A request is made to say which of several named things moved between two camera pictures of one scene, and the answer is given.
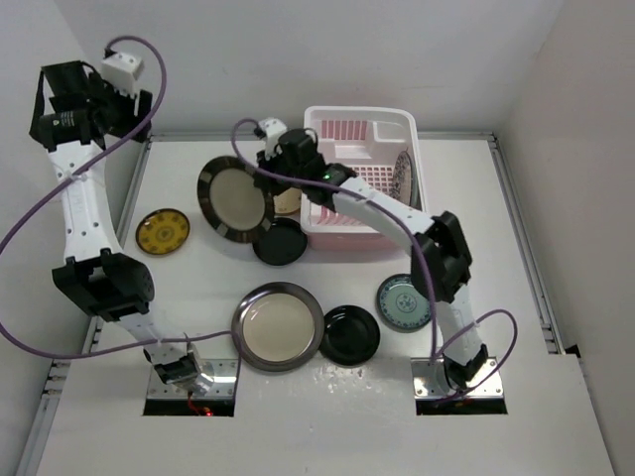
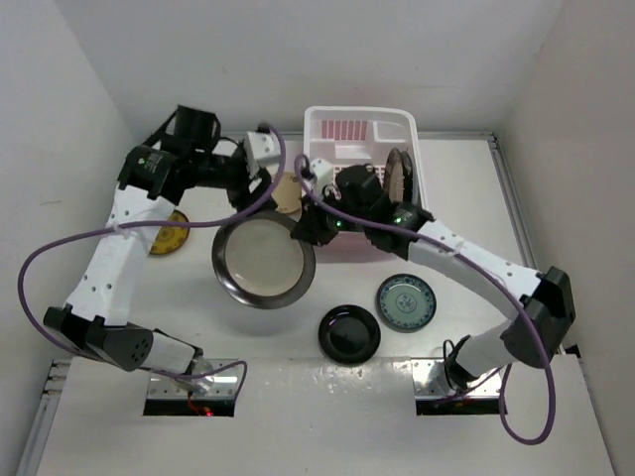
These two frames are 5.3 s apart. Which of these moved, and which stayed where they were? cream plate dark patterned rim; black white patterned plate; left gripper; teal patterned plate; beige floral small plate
Moved: cream plate dark patterned rim; left gripper
Stayed: black white patterned plate; teal patterned plate; beige floral small plate
